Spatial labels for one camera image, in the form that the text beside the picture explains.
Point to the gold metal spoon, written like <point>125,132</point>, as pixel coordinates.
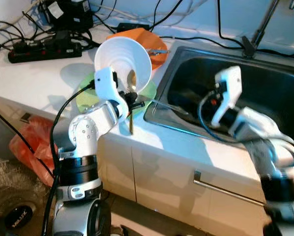
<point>131,77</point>

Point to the white bowl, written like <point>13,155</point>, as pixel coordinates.
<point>122,59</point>

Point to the green plate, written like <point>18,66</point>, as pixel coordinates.
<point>85,98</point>

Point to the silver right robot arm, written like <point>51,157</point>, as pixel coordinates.
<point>255,128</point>

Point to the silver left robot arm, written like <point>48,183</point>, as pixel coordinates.
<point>85,132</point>

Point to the steel kitchen sink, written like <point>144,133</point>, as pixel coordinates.
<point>275,83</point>

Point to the patterned metal spoon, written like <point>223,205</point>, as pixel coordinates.
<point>159,51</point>

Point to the black stand pole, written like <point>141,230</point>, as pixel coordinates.
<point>249,46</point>

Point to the small black adapter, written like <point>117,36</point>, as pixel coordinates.
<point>132,27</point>

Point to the white counter cabinet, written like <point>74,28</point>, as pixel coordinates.
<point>161,172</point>

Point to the black power strip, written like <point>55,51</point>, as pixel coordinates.
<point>44,51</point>

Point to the black labelled power adapter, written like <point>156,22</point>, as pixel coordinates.
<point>71,17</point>

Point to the red plastic bag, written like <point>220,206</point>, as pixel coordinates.
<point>34,142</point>

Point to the small metal cabinet latch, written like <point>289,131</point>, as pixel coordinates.
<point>26,118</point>

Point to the grey robot left foot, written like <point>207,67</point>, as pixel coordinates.
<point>118,231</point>

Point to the metal floor fan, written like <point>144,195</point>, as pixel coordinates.
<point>9,182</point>

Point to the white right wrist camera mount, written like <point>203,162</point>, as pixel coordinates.
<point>228,93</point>

